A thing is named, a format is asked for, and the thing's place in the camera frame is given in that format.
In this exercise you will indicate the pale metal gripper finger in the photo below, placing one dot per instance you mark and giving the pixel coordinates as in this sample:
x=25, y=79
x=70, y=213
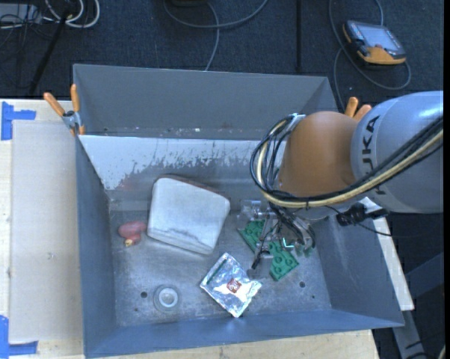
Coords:
x=258, y=259
x=260, y=271

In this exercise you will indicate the dark green flat block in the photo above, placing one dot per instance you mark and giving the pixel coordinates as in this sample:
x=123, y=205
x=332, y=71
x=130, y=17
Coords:
x=283, y=264

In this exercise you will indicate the silver foil packet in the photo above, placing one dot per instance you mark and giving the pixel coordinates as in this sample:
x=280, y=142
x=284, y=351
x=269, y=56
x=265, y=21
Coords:
x=230, y=286

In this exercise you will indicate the white foam block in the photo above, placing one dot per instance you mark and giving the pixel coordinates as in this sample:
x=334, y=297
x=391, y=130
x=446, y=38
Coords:
x=187, y=215

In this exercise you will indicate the clear round glass lid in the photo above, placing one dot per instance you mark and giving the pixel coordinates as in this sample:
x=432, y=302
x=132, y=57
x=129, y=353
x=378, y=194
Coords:
x=167, y=297

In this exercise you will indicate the grey metal bin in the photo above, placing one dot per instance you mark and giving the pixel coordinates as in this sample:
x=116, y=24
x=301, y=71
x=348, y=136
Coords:
x=142, y=260

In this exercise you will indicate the pink toy duck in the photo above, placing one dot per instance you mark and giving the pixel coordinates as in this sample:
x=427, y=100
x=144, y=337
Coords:
x=131, y=231

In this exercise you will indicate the pale wood flat board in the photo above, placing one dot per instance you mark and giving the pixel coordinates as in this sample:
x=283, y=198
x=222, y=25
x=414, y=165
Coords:
x=42, y=219

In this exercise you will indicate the black cylinder on white bracket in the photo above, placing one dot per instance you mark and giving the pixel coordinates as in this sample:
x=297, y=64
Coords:
x=354, y=214

